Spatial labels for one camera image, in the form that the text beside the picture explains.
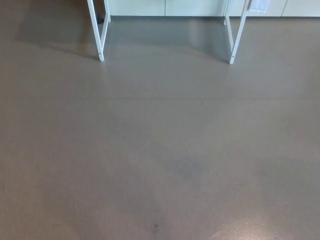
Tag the white table leg frame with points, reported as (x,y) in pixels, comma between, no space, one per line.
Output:
(236,42)
(100,45)

